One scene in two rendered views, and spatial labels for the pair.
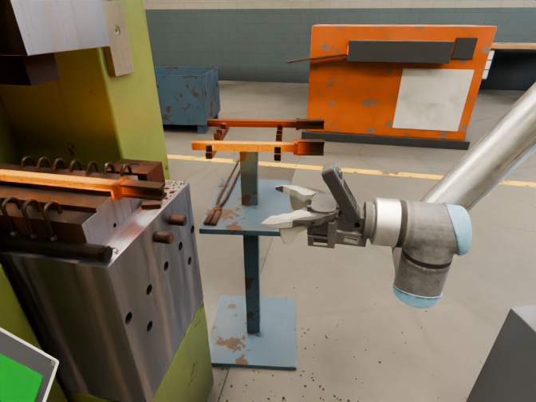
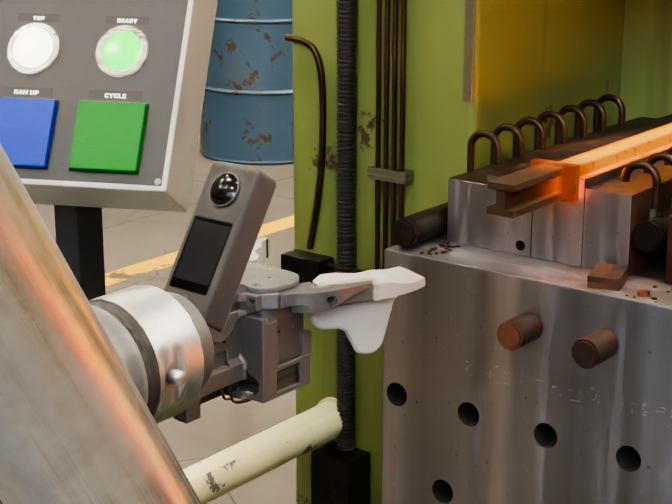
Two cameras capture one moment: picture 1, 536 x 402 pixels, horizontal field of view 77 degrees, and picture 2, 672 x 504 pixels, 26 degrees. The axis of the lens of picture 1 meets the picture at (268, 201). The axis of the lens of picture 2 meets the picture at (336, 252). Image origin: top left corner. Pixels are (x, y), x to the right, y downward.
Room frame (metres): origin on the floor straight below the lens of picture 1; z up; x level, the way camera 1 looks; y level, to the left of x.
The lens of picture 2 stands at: (1.06, -0.96, 1.31)
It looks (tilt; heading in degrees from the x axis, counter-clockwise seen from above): 16 degrees down; 116
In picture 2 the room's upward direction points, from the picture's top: straight up
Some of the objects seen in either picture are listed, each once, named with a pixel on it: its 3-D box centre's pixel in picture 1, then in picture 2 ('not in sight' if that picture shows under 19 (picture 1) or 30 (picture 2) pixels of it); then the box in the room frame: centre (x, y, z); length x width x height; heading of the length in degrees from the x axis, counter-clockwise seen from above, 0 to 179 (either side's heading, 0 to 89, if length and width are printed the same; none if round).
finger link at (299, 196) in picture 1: (295, 200); (369, 314); (0.63, -0.06, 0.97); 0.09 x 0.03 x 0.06; 43
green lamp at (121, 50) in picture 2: not in sight; (122, 51); (0.17, 0.30, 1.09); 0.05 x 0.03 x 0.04; 169
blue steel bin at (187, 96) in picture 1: (169, 98); not in sight; (4.65, 1.34, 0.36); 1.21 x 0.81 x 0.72; 84
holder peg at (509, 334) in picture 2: (163, 237); (519, 331); (0.64, 0.24, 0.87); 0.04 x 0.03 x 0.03; 79
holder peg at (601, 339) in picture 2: (178, 220); (595, 348); (0.72, 0.23, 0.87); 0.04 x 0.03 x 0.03; 79
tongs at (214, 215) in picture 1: (229, 185); not in sight; (1.24, 0.16, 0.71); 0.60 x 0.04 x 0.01; 173
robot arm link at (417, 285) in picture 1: (419, 271); not in sight; (0.53, -0.31, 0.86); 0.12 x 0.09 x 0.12; 168
